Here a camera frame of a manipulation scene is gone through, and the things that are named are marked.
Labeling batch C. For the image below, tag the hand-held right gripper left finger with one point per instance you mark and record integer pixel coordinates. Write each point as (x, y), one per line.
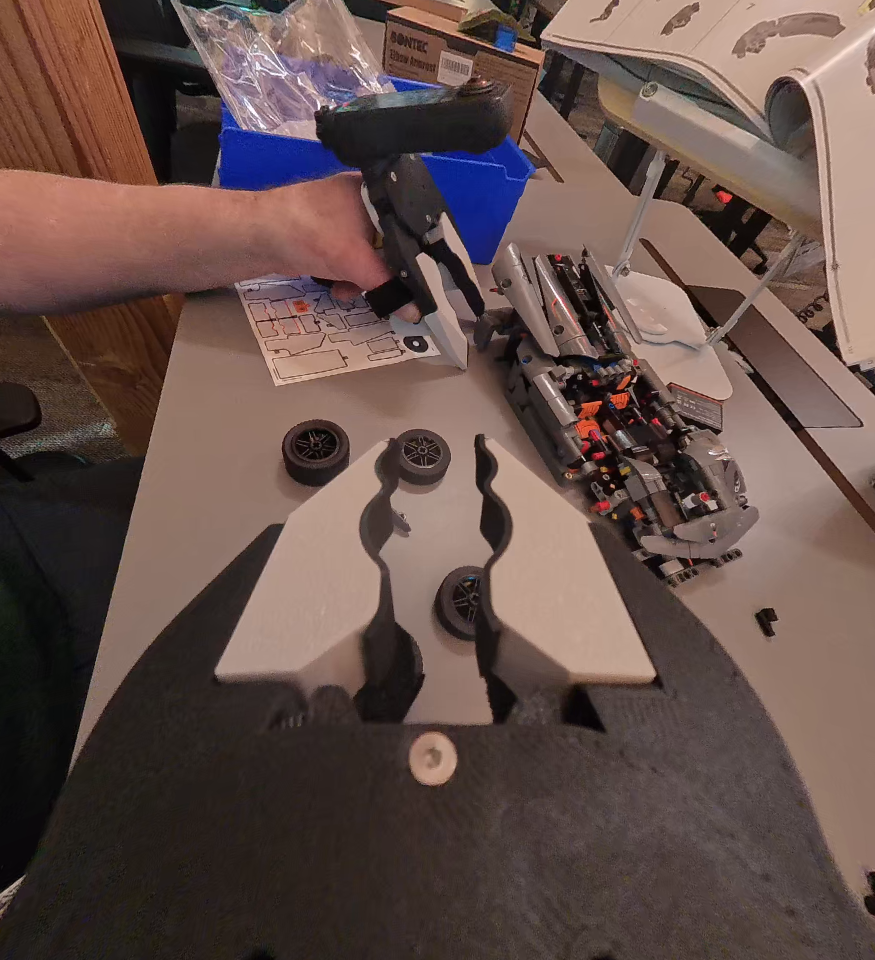
(302, 600)

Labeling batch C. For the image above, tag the blue plastic bin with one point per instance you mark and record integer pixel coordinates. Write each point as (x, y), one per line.
(482, 195)

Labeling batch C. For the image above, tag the grey toy car model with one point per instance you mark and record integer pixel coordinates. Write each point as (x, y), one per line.
(595, 420)

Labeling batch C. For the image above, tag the brown cardboard box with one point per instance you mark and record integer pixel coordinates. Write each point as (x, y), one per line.
(512, 82)

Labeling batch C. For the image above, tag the dark printed card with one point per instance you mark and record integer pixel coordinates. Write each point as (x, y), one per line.
(696, 409)

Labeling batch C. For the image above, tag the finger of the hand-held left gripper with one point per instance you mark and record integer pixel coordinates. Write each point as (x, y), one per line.
(445, 315)
(461, 247)

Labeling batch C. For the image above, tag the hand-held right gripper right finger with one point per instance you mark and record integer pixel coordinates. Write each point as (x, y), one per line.
(572, 600)

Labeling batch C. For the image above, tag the green item on box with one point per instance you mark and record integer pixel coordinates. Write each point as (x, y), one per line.
(497, 22)

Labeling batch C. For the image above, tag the clear plastic bag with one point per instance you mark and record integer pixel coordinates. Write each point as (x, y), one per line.
(280, 60)

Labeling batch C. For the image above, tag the black angle bracket brick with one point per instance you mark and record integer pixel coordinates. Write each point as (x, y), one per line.
(766, 622)

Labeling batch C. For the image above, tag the white book stand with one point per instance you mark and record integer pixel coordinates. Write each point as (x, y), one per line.
(677, 330)

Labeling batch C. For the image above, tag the small grey wedge brick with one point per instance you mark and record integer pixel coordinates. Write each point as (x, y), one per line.
(401, 523)

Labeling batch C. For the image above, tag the wooden pillar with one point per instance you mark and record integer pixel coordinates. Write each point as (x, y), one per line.
(47, 75)

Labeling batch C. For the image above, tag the open building manual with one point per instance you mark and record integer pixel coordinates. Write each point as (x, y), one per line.
(707, 45)

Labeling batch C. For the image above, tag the toy wheel with tire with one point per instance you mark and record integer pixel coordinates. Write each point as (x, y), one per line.
(452, 600)

